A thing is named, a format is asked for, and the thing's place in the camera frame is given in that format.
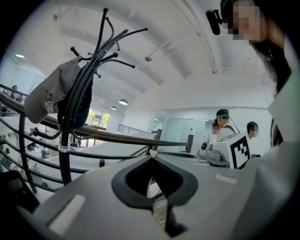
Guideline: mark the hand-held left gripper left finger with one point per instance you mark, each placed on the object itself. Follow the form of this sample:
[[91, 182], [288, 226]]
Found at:
[[98, 211]]

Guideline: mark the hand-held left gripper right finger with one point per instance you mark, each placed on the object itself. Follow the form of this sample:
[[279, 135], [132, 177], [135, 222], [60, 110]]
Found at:
[[211, 199]]

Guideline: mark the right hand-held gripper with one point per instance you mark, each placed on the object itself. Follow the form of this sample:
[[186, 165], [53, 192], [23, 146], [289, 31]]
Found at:
[[222, 148]]

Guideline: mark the black metal coat rack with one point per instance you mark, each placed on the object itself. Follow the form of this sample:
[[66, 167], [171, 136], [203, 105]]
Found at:
[[64, 164]]

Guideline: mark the glass partition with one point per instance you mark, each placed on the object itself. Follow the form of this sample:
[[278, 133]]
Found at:
[[182, 134]]

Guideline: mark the person's white shirt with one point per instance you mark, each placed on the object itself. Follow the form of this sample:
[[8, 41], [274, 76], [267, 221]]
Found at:
[[287, 112]]

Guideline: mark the black railing with wooden handrail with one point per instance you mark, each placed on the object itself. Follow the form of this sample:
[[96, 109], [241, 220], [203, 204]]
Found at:
[[112, 137]]

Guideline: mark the black chair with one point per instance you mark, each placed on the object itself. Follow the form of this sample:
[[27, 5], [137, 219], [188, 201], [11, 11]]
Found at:
[[14, 189]]

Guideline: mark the window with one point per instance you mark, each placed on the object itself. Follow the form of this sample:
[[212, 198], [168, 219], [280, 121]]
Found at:
[[98, 119]]

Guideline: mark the dark navy cap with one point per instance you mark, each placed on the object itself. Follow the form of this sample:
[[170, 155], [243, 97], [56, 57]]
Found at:
[[82, 113]]

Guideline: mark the ceiling sprinkler fixture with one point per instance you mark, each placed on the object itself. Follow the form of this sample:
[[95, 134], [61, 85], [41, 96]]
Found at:
[[148, 58]]

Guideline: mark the grey baseball cap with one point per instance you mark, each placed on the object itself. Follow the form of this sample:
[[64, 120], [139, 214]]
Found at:
[[50, 91]]

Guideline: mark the person's head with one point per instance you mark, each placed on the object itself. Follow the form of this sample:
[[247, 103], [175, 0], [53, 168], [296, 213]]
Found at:
[[248, 22]]

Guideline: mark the flat ceiling light panel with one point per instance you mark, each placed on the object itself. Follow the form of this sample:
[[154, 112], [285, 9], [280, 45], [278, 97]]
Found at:
[[20, 56]]

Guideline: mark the black head-worn camera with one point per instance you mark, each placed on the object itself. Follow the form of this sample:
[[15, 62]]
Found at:
[[214, 22]]

